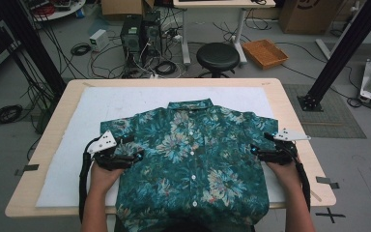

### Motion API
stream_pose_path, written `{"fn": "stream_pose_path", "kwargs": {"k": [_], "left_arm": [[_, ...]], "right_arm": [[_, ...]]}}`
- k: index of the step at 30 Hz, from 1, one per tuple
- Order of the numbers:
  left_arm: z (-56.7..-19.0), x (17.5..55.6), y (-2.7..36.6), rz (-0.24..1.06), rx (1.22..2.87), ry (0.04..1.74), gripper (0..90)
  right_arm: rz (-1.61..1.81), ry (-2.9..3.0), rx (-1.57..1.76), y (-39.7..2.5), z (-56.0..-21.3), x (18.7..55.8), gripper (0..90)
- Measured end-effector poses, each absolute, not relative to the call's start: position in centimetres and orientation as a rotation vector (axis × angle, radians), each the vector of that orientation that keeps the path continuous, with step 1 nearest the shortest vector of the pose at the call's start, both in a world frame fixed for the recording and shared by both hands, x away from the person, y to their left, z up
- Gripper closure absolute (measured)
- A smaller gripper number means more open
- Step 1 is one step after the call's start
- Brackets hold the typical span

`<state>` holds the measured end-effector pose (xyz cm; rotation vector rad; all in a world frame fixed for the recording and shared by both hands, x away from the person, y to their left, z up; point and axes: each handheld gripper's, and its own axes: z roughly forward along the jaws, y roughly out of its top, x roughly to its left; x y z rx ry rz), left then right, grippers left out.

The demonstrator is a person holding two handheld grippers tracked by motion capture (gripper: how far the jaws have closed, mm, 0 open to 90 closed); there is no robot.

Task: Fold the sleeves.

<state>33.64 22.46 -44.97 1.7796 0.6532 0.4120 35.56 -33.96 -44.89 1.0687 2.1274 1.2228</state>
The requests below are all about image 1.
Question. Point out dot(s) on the large printed cardboard box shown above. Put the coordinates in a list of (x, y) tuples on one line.
[(309, 16)]

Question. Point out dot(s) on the brown cardboard box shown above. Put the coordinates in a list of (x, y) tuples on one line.
[(122, 7)]

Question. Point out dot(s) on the black metal frame post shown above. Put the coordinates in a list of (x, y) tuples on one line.
[(344, 48), (35, 48)]

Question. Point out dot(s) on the teal floral short-sleeved shirt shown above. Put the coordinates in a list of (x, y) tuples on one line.
[(186, 154)]

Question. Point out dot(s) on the person's left hand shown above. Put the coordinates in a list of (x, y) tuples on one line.
[(103, 180)]

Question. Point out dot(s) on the black round stool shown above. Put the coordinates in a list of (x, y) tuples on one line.
[(217, 56)]

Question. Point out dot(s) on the shallow wooden box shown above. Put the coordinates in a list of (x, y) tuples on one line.
[(264, 53)]

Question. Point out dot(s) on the grey floor mat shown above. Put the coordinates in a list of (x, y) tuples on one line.
[(328, 116)]

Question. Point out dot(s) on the small white box device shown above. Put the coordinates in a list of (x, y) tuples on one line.
[(98, 39)]

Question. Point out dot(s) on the white desk with legs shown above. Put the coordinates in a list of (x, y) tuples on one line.
[(222, 3)]

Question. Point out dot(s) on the white foam mat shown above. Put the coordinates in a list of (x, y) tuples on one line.
[(109, 103)]

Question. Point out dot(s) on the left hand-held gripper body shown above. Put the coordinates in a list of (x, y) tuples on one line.
[(104, 145)]

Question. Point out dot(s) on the black computer tower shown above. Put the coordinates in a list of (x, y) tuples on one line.
[(130, 37), (152, 32)]

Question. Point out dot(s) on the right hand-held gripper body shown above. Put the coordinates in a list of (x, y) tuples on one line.
[(285, 151)]

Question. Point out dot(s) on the person's right hand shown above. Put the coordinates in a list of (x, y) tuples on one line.
[(286, 174)]

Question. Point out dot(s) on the round white table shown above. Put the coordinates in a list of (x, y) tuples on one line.
[(61, 11)]

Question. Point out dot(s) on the grey tape strip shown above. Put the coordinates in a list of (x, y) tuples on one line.
[(327, 182), (29, 168)]

